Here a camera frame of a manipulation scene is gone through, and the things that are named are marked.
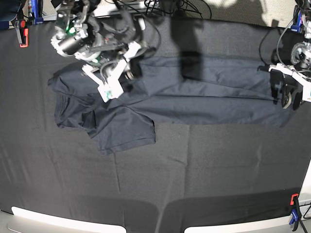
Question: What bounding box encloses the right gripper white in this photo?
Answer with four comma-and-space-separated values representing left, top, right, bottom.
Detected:
82, 42, 142, 90

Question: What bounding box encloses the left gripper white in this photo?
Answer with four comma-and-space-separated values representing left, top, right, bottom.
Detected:
259, 63, 311, 111

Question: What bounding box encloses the black t-shirt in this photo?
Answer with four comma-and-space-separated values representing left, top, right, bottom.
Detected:
48, 56, 294, 155

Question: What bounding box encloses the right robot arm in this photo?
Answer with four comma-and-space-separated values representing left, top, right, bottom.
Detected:
51, 0, 158, 87

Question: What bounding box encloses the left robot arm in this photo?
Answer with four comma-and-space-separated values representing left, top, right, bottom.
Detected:
132, 17, 311, 117

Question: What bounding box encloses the white tab on table edge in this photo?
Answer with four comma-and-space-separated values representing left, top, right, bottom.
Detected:
137, 17, 146, 31

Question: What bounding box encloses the blue clamp top right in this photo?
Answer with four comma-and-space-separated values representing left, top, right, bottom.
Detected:
291, 5, 303, 33

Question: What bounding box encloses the blue clamp top left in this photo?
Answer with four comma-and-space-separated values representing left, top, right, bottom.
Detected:
28, 0, 44, 25

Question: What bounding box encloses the orange clamp top left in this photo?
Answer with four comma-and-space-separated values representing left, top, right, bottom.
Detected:
14, 19, 28, 48

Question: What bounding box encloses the black table cover cloth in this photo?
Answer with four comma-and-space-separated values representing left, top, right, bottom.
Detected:
0, 23, 311, 233

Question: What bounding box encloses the orange blue clamp bottom right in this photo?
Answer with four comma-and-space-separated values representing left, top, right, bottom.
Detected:
289, 193, 308, 233

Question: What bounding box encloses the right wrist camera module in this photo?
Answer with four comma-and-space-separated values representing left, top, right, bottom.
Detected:
98, 81, 124, 102

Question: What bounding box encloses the black cable bundle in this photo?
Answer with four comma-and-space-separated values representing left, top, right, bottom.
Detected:
143, 0, 212, 19

